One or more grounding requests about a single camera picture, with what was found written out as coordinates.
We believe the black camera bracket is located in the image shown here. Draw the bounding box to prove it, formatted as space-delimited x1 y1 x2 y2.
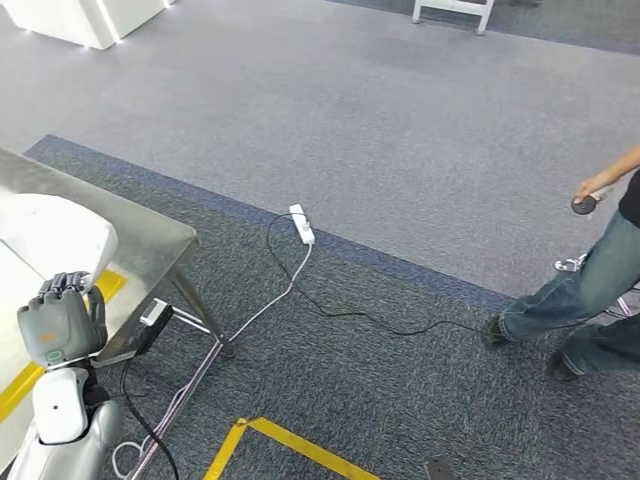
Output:
91 304 175 370
425 455 457 480

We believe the person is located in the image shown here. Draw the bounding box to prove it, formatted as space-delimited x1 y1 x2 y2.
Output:
482 144 640 384

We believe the black left camera bracket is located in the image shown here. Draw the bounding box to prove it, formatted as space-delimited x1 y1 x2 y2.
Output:
91 304 175 370

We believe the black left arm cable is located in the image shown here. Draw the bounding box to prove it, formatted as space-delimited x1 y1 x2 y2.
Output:
118 357 180 480

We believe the steel workbench table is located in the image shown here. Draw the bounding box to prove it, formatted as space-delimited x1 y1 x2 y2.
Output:
0 146 237 480

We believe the white bench frame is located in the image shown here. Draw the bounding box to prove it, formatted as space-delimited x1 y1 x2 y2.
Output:
411 0 497 36

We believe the black right camera bracket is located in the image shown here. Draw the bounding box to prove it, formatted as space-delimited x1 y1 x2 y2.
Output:
425 455 457 480

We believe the white power cable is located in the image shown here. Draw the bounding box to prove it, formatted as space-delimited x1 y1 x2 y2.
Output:
112 241 313 480

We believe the chrome wheeled frame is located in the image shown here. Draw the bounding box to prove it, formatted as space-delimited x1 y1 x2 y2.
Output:
553 253 640 321

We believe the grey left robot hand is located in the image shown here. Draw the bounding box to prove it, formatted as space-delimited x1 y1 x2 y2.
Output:
17 270 109 369

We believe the white lit display plinth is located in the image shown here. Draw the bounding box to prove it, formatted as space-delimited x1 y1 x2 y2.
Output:
0 0 177 52

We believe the black round disc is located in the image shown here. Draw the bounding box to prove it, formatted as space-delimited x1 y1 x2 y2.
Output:
571 193 599 217

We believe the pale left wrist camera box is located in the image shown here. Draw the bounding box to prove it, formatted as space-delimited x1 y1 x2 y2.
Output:
139 298 168 328

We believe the black power cable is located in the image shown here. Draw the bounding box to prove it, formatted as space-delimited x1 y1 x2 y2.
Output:
266 211 501 339

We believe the white curved plastic part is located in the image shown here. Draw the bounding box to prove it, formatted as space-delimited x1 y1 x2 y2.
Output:
0 193 119 296

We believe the white power strip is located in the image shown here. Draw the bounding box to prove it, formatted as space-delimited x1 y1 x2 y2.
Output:
288 203 316 246

